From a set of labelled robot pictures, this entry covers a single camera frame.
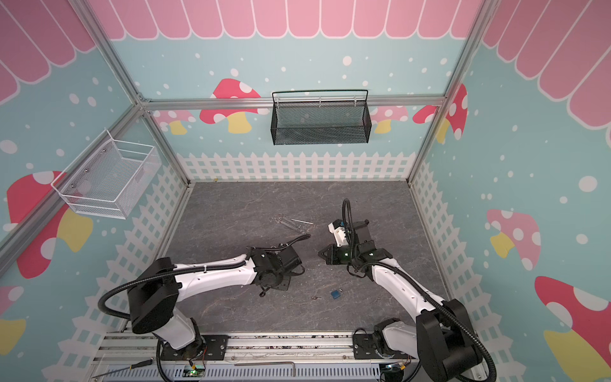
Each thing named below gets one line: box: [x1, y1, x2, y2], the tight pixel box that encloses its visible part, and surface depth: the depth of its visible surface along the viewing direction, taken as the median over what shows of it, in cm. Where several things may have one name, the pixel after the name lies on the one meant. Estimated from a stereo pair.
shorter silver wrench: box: [274, 213, 302, 231], surface depth 108 cm
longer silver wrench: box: [273, 213, 308, 236], surface depth 105 cm
